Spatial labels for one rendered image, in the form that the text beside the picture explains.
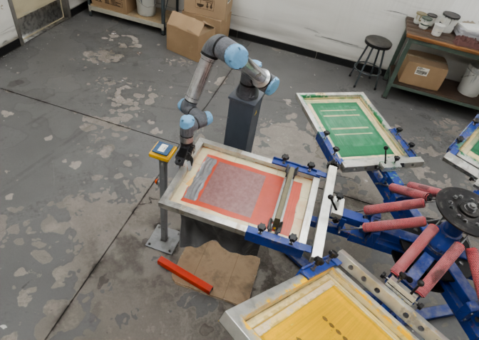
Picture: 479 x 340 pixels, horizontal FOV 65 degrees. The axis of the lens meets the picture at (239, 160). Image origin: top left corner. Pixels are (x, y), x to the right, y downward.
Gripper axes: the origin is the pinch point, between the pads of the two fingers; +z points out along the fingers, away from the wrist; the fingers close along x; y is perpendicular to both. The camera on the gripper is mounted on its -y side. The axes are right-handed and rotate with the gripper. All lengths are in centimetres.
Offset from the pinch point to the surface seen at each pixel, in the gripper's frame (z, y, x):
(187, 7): 51, 333, 138
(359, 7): 14, 380, -82
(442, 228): -17, -1, -138
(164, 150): 1.0, 10.6, 17.5
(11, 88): 98, 125, 254
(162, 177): 24.8, 10.1, 18.5
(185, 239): 36.9, -20.9, -11.3
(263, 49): 98, 365, 30
